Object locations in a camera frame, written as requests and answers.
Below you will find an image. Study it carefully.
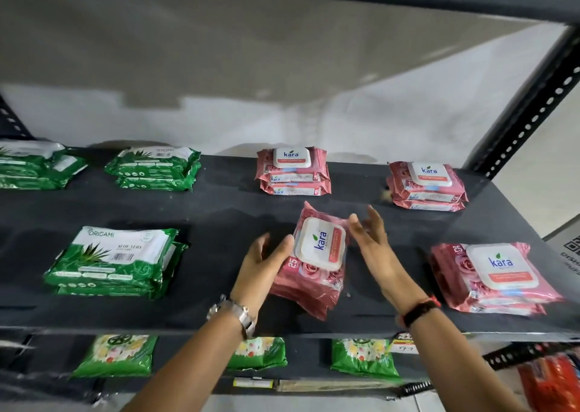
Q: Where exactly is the long pale shelf edge label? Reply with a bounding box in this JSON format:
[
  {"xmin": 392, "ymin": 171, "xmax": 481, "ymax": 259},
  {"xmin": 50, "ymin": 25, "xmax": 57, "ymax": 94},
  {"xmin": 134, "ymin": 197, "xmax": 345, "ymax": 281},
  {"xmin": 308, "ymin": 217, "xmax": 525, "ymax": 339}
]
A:
[{"xmin": 275, "ymin": 379, "xmax": 387, "ymax": 393}]

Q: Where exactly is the person's left hand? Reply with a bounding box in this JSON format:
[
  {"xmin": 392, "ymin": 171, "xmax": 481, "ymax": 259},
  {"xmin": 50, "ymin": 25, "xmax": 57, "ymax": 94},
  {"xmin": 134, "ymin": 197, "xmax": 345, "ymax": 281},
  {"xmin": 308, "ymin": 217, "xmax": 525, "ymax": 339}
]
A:
[{"xmin": 230, "ymin": 233, "xmax": 295, "ymax": 312}]

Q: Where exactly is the black and red wristband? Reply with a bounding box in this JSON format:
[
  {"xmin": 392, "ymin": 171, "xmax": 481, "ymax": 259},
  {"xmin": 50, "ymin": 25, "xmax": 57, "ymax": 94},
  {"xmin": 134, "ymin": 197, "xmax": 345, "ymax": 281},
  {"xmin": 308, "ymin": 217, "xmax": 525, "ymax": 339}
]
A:
[{"xmin": 398, "ymin": 297, "xmax": 442, "ymax": 330}]

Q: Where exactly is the dark lower shelf board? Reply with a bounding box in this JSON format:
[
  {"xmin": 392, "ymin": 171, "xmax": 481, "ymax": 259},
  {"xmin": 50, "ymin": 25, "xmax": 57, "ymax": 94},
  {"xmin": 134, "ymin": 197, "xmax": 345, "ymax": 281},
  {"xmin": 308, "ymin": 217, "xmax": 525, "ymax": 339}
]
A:
[{"xmin": 0, "ymin": 334, "xmax": 580, "ymax": 404}]

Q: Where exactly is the person's right hand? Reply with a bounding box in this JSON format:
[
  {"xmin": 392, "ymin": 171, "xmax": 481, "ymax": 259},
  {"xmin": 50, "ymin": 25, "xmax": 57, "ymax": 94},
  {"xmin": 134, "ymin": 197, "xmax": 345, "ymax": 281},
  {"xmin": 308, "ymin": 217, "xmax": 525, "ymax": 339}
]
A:
[{"xmin": 348, "ymin": 205, "xmax": 429, "ymax": 313}]

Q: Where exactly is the black perforated metal bar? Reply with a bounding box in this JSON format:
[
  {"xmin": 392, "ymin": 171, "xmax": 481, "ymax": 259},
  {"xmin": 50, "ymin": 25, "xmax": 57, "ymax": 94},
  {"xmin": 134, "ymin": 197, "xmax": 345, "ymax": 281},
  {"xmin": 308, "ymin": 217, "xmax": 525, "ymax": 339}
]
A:
[{"xmin": 392, "ymin": 341, "xmax": 572, "ymax": 401}]

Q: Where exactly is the pink wet wipes packet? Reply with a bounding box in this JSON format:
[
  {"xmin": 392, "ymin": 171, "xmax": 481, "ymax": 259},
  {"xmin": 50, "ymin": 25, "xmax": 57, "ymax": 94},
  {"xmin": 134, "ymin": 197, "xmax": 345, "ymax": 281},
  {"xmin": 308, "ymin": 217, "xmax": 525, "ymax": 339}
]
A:
[
  {"xmin": 291, "ymin": 201, "xmax": 351, "ymax": 286},
  {"xmin": 259, "ymin": 172, "xmax": 331, "ymax": 189},
  {"xmin": 386, "ymin": 161, "xmax": 468, "ymax": 198},
  {"xmin": 274, "ymin": 262, "xmax": 347, "ymax": 306},
  {"xmin": 256, "ymin": 147, "xmax": 328, "ymax": 183},
  {"xmin": 271, "ymin": 285, "xmax": 343, "ymax": 321},
  {"xmin": 393, "ymin": 199, "xmax": 467, "ymax": 212},
  {"xmin": 389, "ymin": 188, "xmax": 469, "ymax": 204},
  {"xmin": 430, "ymin": 242, "xmax": 564, "ymax": 309},
  {"xmin": 262, "ymin": 183, "xmax": 332, "ymax": 196},
  {"xmin": 453, "ymin": 299, "xmax": 547, "ymax": 316}
]

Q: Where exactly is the yellow shelf edge label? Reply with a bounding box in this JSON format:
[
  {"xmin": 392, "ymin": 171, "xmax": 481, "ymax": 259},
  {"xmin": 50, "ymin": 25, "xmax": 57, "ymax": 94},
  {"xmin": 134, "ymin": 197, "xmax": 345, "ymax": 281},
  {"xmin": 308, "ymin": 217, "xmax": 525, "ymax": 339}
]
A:
[{"xmin": 232, "ymin": 378, "xmax": 276, "ymax": 389}]

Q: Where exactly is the person's left forearm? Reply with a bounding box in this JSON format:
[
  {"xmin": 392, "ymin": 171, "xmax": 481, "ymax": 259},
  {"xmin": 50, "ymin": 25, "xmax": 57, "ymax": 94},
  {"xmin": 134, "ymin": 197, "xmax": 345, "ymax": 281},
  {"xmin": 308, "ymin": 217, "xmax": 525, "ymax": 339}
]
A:
[{"xmin": 121, "ymin": 308, "xmax": 249, "ymax": 412}]

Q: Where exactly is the white shelf price label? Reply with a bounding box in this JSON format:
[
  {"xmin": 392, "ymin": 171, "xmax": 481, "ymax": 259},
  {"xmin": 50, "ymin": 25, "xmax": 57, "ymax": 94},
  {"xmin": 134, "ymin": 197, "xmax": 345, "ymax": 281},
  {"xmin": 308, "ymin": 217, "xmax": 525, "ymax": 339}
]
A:
[{"xmin": 391, "ymin": 332, "xmax": 421, "ymax": 355}]

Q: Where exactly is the silver wristwatch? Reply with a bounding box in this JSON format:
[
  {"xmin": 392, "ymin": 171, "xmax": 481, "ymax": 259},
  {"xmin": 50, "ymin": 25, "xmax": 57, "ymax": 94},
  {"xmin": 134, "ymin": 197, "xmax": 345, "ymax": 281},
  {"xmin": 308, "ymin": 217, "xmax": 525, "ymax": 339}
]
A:
[{"xmin": 206, "ymin": 294, "xmax": 257, "ymax": 339}]

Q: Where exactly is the dark metal shelf board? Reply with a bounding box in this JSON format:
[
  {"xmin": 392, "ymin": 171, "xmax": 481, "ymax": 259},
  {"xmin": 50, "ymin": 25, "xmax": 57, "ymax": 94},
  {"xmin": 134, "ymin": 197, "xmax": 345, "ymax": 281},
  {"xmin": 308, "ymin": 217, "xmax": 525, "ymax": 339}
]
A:
[{"xmin": 0, "ymin": 146, "xmax": 580, "ymax": 337}]

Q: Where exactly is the red plastic packet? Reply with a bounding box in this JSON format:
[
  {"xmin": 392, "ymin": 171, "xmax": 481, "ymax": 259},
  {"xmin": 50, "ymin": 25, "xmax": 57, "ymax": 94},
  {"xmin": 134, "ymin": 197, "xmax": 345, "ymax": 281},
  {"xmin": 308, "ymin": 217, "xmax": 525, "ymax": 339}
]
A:
[{"xmin": 518, "ymin": 354, "xmax": 580, "ymax": 412}]

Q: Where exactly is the black perforated rack post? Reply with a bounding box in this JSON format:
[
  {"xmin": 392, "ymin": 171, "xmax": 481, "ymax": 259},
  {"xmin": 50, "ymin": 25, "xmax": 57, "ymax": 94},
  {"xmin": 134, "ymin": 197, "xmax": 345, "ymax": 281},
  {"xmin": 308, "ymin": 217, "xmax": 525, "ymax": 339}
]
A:
[
  {"xmin": 467, "ymin": 23, "xmax": 580, "ymax": 180},
  {"xmin": 0, "ymin": 94, "xmax": 34, "ymax": 142}
]

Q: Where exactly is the person's right forearm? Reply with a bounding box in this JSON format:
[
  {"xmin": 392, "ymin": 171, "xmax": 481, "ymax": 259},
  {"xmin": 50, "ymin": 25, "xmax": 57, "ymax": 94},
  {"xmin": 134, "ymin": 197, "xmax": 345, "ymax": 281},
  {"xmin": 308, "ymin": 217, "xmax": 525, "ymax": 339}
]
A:
[{"xmin": 404, "ymin": 305, "xmax": 530, "ymax": 412}]

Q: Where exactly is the green floral packet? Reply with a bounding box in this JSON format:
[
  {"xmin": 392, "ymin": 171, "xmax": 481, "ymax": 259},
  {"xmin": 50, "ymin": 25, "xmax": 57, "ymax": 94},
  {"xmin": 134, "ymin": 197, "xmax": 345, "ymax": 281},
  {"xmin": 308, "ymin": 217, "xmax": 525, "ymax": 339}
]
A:
[
  {"xmin": 72, "ymin": 334, "xmax": 158, "ymax": 378},
  {"xmin": 330, "ymin": 338, "xmax": 402, "ymax": 379},
  {"xmin": 226, "ymin": 337, "xmax": 288, "ymax": 372}
]

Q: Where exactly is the green wet wipes packet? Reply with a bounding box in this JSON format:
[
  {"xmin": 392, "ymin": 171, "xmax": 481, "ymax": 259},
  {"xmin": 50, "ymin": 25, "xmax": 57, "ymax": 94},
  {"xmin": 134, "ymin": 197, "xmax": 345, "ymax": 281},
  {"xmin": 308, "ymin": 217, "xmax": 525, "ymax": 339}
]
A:
[
  {"xmin": 43, "ymin": 226, "xmax": 180, "ymax": 288},
  {"xmin": 105, "ymin": 146, "xmax": 202, "ymax": 180},
  {"xmin": 0, "ymin": 139, "xmax": 68, "ymax": 172},
  {"xmin": 115, "ymin": 168, "xmax": 200, "ymax": 192},
  {"xmin": 0, "ymin": 155, "xmax": 88, "ymax": 191},
  {"xmin": 55, "ymin": 242, "xmax": 189, "ymax": 300}
]

